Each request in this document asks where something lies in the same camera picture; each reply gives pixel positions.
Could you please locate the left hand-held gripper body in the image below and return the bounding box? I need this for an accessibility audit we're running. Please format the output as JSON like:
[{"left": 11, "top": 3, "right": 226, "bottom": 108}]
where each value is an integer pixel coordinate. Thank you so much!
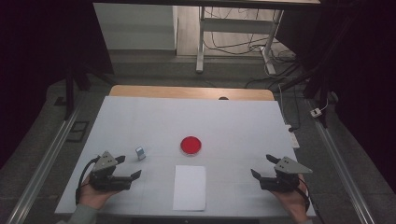
[{"left": 89, "top": 150, "right": 134, "bottom": 191}]

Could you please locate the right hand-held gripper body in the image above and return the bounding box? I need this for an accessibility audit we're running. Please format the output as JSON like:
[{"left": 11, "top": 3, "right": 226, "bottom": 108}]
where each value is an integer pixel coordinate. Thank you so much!
[{"left": 260, "top": 156, "right": 313, "bottom": 192}]

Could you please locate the small blue stamp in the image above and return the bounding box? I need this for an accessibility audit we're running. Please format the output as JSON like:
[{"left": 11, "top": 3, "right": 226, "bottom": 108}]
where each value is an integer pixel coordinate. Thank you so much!
[{"left": 134, "top": 147, "right": 147, "bottom": 161}]

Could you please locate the white paper sheet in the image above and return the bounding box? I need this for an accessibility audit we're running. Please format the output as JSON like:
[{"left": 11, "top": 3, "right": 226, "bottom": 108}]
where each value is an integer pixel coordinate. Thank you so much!
[{"left": 172, "top": 164, "right": 207, "bottom": 212}]

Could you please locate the round red ink dish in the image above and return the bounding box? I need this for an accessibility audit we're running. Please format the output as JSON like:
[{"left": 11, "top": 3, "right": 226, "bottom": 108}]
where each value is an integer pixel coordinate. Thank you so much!
[{"left": 179, "top": 135, "right": 203, "bottom": 157}]

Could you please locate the person's left hand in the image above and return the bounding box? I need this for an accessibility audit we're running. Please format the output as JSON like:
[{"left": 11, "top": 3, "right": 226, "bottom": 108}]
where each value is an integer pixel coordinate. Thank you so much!
[{"left": 78, "top": 174, "right": 120, "bottom": 210}]

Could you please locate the person's right hand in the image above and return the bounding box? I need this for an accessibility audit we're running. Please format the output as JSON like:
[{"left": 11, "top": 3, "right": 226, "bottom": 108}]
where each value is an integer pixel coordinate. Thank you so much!
[{"left": 270, "top": 175, "right": 309, "bottom": 223}]

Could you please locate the white power strip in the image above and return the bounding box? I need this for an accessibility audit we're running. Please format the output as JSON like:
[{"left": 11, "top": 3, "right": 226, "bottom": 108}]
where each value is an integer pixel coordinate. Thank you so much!
[{"left": 284, "top": 124, "right": 301, "bottom": 149}]

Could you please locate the black metal stand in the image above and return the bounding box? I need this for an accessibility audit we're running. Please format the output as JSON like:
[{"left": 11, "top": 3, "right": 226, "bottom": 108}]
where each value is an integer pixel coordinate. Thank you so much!
[
  {"left": 54, "top": 60, "right": 117, "bottom": 121},
  {"left": 274, "top": 59, "right": 332, "bottom": 129}
]

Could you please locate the wooden table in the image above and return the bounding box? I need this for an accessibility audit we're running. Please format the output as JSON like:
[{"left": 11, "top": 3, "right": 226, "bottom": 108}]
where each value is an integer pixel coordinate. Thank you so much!
[{"left": 108, "top": 84, "right": 276, "bottom": 102}]

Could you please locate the dark curtain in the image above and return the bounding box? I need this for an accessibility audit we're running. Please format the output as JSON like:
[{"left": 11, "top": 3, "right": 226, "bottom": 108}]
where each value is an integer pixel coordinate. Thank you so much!
[
  {"left": 276, "top": 0, "right": 396, "bottom": 194},
  {"left": 0, "top": 0, "right": 114, "bottom": 171}
]

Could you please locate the white cabinet panel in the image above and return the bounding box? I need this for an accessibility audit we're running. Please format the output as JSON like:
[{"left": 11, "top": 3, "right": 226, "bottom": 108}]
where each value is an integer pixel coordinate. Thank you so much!
[{"left": 92, "top": 3, "right": 179, "bottom": 51}]

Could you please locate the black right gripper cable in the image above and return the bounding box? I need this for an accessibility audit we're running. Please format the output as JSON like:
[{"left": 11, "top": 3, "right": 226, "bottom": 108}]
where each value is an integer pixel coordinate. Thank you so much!
[{"left": 298, "top": 176, "right": 311, "bottom": 213}]

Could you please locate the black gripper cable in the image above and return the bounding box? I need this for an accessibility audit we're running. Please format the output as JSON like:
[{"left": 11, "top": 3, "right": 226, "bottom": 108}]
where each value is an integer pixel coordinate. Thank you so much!
[
  {"left": 298, "top": 176, "right": 311, "bottom": 213},
  {"left": 75, "top": 156, "right": 101, "bottom": 205}
]

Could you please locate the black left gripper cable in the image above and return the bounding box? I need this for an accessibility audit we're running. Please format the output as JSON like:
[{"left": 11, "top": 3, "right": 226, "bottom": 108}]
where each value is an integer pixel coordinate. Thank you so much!
[{"left": 75, "top": 156, "right": 101, "bottom": 205}]

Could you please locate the black floor frame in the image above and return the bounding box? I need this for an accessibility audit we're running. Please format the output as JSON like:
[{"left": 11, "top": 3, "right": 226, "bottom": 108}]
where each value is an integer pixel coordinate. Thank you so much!
[{"left": 65, "top": 120, "right": 90, "bottom": 144}]

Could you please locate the aluminium floor rail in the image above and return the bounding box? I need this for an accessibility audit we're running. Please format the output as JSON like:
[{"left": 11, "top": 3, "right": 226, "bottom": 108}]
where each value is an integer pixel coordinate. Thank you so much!
[
  {"left": 306, "top": 99, "right": 378, "bottom": 224},
  {"left": 6, "top": 92, "right": 86, "bottom": 224}
]

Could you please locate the tangle of floor cables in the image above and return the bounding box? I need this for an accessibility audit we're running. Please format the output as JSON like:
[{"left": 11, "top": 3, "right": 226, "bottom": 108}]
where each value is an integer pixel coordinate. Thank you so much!
[{"left": 204, "top": 7, "right": 297, "bottom": 64}]

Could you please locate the white desk frame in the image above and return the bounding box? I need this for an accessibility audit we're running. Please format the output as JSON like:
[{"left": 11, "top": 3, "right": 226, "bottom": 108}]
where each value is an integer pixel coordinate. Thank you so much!
[{"left": 195, "top": 6, "right": 285, "bottom": 76}]

